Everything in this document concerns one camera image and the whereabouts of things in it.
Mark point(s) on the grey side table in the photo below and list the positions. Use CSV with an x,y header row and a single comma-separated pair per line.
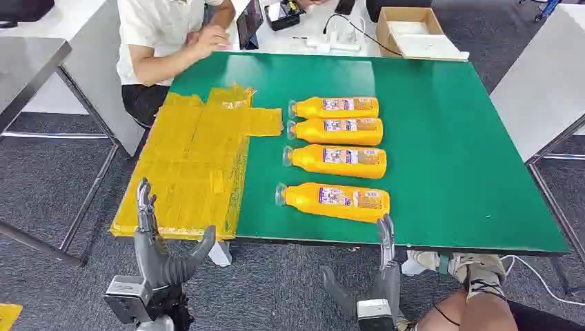
x,y
96,68

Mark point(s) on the green table mat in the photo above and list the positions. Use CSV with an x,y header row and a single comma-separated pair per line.
x,y
438,160

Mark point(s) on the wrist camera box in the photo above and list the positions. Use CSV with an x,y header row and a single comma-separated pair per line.
x,y
375,316
128,297

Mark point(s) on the black tablet on stand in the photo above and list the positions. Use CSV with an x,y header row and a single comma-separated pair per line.
x,y
249,23

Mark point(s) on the steel table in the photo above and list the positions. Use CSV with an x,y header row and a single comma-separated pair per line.
x,y
27,68

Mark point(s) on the yellow plastic sheet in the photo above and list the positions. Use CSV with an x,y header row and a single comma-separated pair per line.
x,y
187,173

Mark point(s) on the blue metal frame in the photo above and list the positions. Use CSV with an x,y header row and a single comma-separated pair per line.
x,y
546,9

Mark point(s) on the seated person's right hand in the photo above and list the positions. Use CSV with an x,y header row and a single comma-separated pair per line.
x,y
210,40

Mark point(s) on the pale table with frame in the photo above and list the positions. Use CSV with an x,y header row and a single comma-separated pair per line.
x,y
539,91

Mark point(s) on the black open device case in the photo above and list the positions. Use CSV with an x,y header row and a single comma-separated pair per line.
x,y
283,16

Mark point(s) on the orange drink bottle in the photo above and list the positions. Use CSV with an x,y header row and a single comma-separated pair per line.
x,y
315,108
310,162
304,201
315,132

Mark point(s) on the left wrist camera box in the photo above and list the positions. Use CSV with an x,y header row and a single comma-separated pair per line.
x,y
128,297

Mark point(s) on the white desk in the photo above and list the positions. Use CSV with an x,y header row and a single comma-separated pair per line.
x,y
292,43

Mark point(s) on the white table foot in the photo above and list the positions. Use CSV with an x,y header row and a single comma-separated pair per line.
x,y
418,264
220,255

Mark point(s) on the white power adapter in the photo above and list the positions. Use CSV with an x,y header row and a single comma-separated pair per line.
x,y
336,43

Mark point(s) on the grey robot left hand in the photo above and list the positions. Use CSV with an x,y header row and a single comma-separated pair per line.
x,y
153,265

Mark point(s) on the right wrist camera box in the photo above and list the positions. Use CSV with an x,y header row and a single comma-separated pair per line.
x,y
375,316

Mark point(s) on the standing person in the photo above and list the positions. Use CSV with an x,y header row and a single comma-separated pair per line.
x,y
475,310

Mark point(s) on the seated person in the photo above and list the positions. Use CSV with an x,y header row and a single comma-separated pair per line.
x,y
151,32

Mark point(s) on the brown cardboard box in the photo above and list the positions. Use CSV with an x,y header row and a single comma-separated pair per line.
x,y
383,36

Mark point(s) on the black phone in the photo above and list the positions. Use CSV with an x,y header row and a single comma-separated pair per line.
x,y
344,6

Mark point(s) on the black bag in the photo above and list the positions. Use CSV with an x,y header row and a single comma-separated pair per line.
x,y
23,10

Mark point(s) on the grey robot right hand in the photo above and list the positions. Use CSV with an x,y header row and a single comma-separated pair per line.
x,y
388,285

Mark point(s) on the yellow floor object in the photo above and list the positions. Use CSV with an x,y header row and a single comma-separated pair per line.
x,y
7,316

